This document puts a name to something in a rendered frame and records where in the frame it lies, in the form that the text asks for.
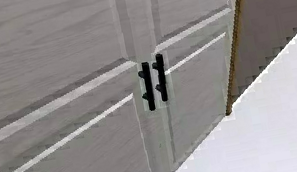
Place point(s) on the grey wooden room door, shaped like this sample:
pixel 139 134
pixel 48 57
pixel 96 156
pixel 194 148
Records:
pixel 191 32
pixel 39 93

